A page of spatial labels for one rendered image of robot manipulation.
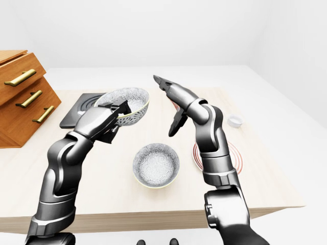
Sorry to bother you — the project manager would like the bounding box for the silver robot right hand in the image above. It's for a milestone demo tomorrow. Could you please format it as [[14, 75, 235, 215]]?
[[152, 75, 200, 138]]

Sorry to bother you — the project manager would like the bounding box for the silver robot left hand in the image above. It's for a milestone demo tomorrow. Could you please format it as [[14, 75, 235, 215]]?
[[74, 98, 132, 145]]

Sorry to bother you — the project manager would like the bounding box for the flat dark stove plate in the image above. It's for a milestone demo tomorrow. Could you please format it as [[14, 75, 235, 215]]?
[[59, 93, 108, 130]]

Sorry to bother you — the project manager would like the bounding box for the patterned black and white bowl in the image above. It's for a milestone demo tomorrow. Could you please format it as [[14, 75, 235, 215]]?
[[132, 142, 180, 189], [94, 87, 151, 128]]

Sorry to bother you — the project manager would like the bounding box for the white plate with red rings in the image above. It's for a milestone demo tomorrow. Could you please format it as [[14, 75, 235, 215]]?
[[192, 141, 246, 175]]

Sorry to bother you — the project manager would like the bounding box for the small white ramekin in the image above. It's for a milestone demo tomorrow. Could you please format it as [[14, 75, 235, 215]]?
[[227, 114, 244, 128]]

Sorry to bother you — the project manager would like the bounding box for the wooden drawer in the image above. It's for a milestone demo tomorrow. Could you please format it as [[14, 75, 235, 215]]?
[[0, 52, 48, 107], [0, 91, 62, 149], [0, 76, 56, 128]]

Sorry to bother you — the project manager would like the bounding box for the wooden cabinet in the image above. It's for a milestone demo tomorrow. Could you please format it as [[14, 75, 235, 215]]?
[[0, 50, 62, 149]]

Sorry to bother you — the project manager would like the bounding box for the brass drawer handle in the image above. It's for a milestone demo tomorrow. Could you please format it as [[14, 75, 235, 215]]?
[[15, 89, 43, 109], [32, 105, 55, 124], [4, 68, 37, 88]]

